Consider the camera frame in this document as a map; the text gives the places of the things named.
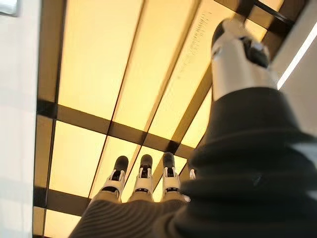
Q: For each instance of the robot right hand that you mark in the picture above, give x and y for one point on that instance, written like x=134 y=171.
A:
x=235 y=173

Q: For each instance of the white ceiling light strip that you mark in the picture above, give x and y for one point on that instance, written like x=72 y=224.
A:
x=297 y=59

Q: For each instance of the dark window frame grid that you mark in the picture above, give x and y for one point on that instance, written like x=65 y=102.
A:
x=47 y=74

